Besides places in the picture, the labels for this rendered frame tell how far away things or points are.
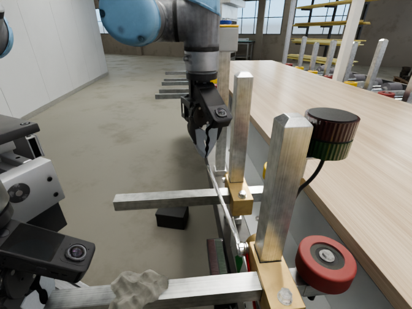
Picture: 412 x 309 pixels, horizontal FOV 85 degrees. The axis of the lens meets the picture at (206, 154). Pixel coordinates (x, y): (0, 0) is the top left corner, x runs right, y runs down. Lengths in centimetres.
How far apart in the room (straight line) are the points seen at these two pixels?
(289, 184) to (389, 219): 27
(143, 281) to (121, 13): 38
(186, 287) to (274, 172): 22
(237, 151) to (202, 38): 26
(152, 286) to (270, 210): 21
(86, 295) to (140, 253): 115
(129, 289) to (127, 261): 115
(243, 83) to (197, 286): 39
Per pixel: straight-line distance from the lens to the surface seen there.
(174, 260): 150
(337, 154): 31
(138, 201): 58
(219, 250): 64
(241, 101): 51
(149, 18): 35
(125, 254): 159
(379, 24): 1166
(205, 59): 49
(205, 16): 49
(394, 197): 62
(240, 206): 56
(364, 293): 59
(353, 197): 57
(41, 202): 52
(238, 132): 54
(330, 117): 30
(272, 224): 36
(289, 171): 30
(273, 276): 41
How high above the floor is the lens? 120
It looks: 29 degrees down
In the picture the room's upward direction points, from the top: straight up
